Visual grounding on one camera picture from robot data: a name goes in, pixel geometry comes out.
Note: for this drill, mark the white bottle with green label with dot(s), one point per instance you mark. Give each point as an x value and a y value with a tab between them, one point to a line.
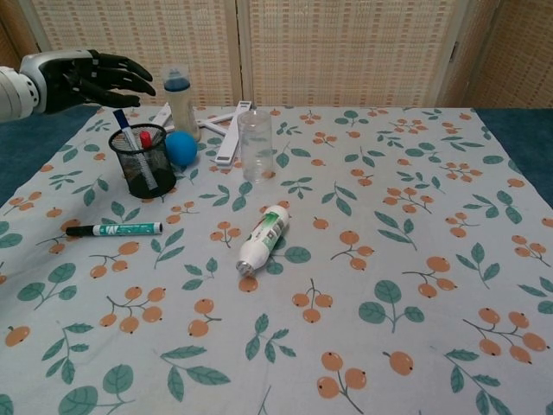
263	242

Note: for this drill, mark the clear plastic cup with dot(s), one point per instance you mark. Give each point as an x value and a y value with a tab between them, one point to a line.
256	147

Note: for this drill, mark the blue capped marker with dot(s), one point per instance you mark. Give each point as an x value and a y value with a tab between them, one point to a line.
136	147

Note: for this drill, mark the black capped green label marker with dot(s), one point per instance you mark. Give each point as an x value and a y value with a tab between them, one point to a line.
125	229

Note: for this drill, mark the bamboo folding screen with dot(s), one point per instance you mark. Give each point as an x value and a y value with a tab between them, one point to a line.
324	47

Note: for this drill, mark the white folding laptop stand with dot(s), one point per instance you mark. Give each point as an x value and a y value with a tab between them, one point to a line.
229	142

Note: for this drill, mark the black mesh pen holder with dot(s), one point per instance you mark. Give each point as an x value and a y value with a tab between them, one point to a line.
147	173

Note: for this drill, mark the red capped marker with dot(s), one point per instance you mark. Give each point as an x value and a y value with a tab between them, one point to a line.
145	140

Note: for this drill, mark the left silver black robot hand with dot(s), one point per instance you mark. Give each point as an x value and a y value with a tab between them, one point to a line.
73	82

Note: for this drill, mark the blue ball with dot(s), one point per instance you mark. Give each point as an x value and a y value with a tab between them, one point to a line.
183	149

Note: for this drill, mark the milky bottle with blue cap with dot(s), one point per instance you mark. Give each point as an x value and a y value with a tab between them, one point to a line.
183	112

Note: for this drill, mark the floral fruit print tablecloth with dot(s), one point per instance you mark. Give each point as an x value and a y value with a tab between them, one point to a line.
345	268

